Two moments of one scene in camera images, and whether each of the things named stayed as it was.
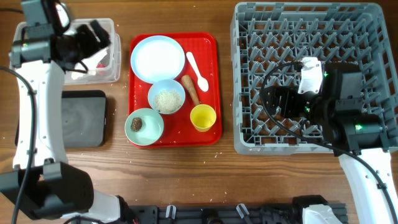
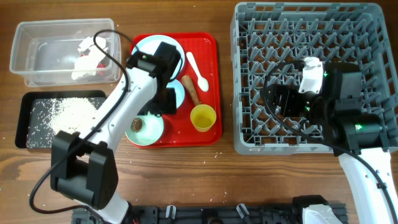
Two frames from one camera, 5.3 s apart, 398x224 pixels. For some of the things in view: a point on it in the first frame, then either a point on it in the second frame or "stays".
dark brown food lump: (136, 124) stays
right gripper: (289, 94) stays
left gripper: (86, 33) -> (169, 107)
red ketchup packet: (101, 65) stays
